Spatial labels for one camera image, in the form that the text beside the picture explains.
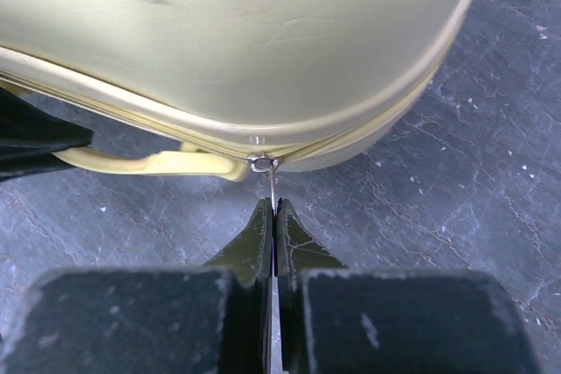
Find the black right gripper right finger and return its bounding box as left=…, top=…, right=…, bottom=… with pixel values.
left=275, top=200, right=541, bottom=373

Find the yellow suitcase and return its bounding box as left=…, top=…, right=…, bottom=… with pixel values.
left=1, top=0, right=472, bottom=181

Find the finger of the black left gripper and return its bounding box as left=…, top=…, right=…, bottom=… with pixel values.
left=1, top=88, right=93, bottom=180

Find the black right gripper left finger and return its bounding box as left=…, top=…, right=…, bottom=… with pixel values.
left=1, top=199, right=274, bottom=373

